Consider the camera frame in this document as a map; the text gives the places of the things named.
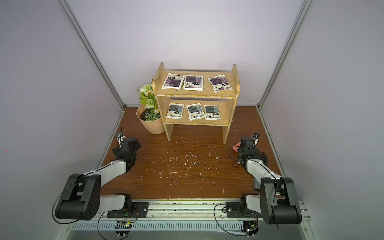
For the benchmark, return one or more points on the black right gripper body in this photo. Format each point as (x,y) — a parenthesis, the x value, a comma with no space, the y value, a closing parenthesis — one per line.
(245,152)

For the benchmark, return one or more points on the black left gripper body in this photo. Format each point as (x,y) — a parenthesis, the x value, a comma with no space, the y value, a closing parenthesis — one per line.
(136,147)

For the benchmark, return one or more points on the teal coffee bag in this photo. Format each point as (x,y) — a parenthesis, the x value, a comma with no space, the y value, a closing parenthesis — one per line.
(195,112)
(212,112)
(175,111)

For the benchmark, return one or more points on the purple coffee bag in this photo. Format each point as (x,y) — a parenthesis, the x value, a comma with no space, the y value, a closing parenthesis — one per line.
(193,83)
(220,83)
(173,81)

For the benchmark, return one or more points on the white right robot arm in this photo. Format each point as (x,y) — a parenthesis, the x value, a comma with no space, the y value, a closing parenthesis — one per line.
(278,201)

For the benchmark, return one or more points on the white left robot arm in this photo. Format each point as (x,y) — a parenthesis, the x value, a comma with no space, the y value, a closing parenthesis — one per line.
(81,198)

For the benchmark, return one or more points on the wooden two-tier shelf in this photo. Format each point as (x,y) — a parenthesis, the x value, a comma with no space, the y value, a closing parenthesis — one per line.
(226,100)

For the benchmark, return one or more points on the pink plastic scoop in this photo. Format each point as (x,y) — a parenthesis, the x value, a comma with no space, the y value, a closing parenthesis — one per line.
(236,147)

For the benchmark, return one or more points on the black glove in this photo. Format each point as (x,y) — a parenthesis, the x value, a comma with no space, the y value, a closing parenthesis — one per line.
(264,158)

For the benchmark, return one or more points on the green artificial flower plant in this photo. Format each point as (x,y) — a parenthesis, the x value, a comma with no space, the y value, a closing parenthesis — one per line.
(148,100)

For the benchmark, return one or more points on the left connector board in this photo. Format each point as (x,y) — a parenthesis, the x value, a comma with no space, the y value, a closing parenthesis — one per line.
(122,229)

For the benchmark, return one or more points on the connector board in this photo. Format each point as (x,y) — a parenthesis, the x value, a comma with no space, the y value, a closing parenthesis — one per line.
(122,229)
(250,228)

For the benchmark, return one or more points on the right connector board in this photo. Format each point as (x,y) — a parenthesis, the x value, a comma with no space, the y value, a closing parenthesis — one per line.
(250,228)

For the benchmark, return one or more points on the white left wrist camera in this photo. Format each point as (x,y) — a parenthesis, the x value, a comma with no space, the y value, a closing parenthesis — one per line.
(120,137)

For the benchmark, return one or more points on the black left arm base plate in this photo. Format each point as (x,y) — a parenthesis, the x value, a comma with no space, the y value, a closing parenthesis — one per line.
(137,210)

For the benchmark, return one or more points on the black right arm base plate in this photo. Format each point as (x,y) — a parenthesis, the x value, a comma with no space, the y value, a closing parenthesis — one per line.
(236,210)

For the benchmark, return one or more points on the aluminium front rail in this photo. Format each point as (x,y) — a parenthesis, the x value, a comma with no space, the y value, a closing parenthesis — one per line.
(183,207)

